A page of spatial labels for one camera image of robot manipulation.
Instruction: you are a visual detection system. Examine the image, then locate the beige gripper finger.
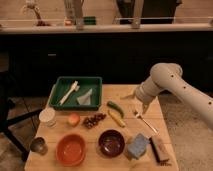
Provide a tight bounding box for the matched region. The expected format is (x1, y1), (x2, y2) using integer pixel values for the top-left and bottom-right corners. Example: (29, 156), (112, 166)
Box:
(142, 103), (150, 114)
(121, 93), (135, 100)

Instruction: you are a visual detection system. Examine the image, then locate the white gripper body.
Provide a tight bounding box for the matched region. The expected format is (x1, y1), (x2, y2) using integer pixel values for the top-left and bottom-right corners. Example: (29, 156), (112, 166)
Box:
(134, 79), (159, 104)

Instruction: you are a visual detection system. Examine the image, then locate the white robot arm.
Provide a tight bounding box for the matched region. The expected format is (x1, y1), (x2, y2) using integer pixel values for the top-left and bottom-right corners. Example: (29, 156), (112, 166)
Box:
(123, 63), (213, 130)

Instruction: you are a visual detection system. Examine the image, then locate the purple bowl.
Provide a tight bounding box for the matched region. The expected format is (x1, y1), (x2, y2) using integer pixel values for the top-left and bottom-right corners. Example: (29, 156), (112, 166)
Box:
(98, 130), (125, 158)

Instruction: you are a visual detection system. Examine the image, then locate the orange bowl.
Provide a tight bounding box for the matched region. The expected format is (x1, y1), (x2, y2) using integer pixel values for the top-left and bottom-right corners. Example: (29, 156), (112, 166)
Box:
(55, 134), (86, 167)

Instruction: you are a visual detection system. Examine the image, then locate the silver fork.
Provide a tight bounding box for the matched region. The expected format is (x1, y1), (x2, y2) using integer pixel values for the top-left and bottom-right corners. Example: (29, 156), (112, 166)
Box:
(133, 110), (158, 133)

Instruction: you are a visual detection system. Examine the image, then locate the green cucumber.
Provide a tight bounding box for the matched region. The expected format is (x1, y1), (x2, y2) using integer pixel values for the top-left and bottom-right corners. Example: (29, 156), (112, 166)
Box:
(107, 101), (124, 118)

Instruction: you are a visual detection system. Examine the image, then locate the yellow banana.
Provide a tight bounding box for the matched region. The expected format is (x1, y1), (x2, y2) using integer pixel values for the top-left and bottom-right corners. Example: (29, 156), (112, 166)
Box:
(108, 110), (126, 127)

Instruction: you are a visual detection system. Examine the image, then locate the blue sponge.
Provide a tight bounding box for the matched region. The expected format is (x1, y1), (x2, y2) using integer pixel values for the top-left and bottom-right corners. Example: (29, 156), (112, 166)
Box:
(127, 133), (150, 159)

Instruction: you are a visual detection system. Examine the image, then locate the dark scrub brush block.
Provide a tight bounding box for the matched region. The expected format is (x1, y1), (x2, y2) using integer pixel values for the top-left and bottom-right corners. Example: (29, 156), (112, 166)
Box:
(150, 135), (169, 165)

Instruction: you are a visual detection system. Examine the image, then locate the bunch of dark grapes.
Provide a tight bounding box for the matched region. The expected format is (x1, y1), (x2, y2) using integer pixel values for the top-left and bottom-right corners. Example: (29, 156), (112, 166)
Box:
(82, 113), (106, 129)

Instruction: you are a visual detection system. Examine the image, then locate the orange peach fruit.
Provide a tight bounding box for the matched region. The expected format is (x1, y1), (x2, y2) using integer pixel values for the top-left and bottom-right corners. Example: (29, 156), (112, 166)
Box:
(68, 113), (80, 127)

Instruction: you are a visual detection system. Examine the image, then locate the green plastic tray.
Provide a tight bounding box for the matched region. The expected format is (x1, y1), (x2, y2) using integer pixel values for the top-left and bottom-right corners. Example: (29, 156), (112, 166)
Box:
(49, 76), (102, 111)

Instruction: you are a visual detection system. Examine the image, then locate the white lidded cup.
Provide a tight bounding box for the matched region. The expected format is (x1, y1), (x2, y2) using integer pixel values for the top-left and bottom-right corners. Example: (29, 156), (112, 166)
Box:
(39, 108), (56, 127)

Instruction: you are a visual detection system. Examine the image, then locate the small metal cup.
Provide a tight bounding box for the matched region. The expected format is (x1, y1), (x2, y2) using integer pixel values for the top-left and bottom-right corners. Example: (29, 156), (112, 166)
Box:
(30, 137), (48, 155)

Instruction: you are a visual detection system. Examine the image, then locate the black office chair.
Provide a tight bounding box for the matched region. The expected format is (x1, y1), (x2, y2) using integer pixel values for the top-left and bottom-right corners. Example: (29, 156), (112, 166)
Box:
(0, 71), (41, 161)

